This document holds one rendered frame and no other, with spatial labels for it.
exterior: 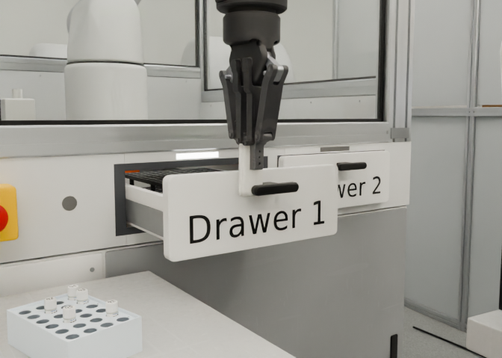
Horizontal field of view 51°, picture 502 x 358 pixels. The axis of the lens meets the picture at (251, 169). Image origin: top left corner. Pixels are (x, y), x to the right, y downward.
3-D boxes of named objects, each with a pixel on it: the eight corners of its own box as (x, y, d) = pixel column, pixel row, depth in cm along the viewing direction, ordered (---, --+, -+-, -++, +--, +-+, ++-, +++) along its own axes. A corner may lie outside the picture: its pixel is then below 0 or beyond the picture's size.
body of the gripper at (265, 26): (210, 15, 70) (210, 86, 71) (246, 4, 63) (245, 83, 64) (256, 21, 74) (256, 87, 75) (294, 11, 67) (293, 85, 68)
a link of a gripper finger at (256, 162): (258, 131, 70) (272, 131, 68) (258, 168, 71) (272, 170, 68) (249, 131, 69) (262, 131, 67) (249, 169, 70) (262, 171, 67)
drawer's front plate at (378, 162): (388, 201, 115) (390, 150, 114) (283, 215, 99) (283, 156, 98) (382, 200, 117) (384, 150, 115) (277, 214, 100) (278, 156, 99)
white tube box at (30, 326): (143, 351, 55) (142, 315, 55) (69, 381, 49) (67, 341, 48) (78, 321, 63) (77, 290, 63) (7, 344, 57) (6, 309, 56)
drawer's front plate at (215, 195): (337, 234, 83) (338, 164, 82) (169, 262, 67) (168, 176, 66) (329, 232, 85) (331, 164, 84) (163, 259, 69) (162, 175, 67)
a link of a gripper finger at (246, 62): (265, 60, 70) (272, 58, 69) (266, 144, 71) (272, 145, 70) (240, 57, 68) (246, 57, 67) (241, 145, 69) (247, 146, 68)
